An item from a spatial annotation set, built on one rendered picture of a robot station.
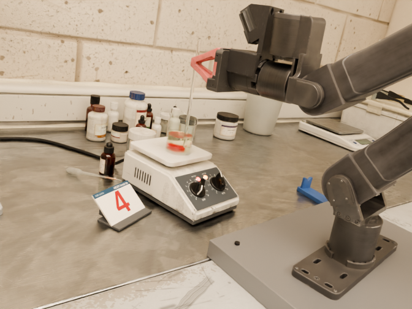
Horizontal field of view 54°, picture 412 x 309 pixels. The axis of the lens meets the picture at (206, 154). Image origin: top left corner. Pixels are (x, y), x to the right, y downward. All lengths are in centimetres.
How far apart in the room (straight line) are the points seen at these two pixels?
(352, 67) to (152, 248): 38
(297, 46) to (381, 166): 20
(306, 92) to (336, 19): 127
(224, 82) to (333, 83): 18
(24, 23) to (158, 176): 54
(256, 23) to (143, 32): 62
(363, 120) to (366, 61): 119
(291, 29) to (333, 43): 123
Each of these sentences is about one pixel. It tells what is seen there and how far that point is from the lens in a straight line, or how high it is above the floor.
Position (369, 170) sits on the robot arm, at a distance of 56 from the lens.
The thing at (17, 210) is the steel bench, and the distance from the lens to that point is 71.
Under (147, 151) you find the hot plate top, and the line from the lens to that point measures 76.
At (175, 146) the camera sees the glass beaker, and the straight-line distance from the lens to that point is 75.
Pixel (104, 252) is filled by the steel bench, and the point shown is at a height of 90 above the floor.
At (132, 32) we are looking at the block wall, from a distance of 120.
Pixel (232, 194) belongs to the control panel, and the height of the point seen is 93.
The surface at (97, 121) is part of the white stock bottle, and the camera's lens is 103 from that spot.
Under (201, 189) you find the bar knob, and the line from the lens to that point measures 70.
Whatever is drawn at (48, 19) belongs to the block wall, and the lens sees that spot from 111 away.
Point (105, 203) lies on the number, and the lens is 68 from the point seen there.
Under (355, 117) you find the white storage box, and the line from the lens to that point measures 175.
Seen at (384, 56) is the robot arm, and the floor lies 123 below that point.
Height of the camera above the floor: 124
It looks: 18 degrees down
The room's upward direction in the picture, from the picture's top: 11 degrees clockwise
